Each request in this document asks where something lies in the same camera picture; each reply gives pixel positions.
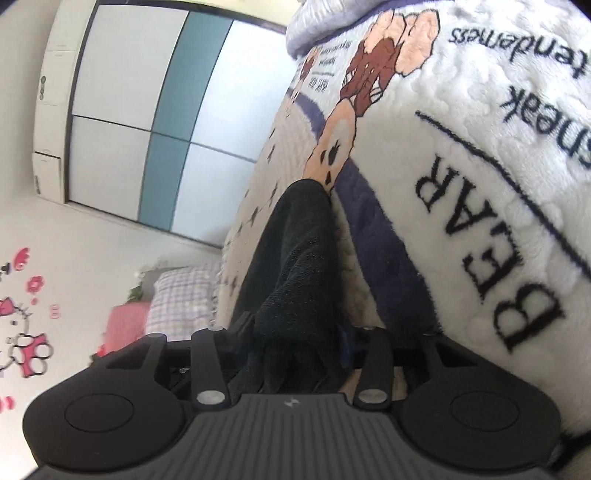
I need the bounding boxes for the pink pillow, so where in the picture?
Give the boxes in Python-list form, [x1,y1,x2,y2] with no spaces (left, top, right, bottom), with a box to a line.
[92,302,155,358]

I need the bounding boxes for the printed bear blanket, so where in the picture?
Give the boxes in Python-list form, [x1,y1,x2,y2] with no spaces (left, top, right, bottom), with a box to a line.
[215,0,591,444]

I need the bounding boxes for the purple plaid fleece blanket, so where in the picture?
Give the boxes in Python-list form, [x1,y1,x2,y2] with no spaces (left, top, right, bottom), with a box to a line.
[285,0,402,58]

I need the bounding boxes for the purple checked pillow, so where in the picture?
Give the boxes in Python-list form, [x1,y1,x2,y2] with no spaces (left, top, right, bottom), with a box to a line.
[145,265,225,340]

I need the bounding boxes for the pink cartoon wall sticker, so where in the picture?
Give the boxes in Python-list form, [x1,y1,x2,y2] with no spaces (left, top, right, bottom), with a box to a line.
[0,247,63,416]

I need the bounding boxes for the black pants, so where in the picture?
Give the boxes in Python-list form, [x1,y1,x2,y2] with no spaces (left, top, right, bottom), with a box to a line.
[233,179,365,398]

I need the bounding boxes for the white corner cabinet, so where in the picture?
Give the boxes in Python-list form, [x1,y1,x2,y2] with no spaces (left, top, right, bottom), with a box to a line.
[31,0,98,206]

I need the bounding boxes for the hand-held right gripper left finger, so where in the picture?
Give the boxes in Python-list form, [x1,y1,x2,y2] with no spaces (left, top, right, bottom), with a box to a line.
[106,314,254,411]

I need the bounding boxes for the green plant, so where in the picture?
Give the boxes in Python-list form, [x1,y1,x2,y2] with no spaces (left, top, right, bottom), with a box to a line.
[124,272,146,305]

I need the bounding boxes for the white and teal wardrobe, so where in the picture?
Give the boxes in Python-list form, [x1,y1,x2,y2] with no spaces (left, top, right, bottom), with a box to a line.
[65,0,301,250]

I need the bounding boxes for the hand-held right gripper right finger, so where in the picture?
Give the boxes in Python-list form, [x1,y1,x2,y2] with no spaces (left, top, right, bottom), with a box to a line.
[342,329,481,411]

